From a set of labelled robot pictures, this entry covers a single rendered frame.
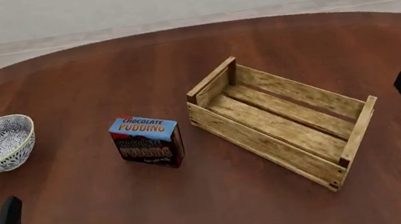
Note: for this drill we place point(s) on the chocolate pudding box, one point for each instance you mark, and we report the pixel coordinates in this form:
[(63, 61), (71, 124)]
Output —
[(147, 150)]

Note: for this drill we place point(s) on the wooden slat tray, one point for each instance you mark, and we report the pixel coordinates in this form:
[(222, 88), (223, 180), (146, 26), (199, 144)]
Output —
[(277, 124)]

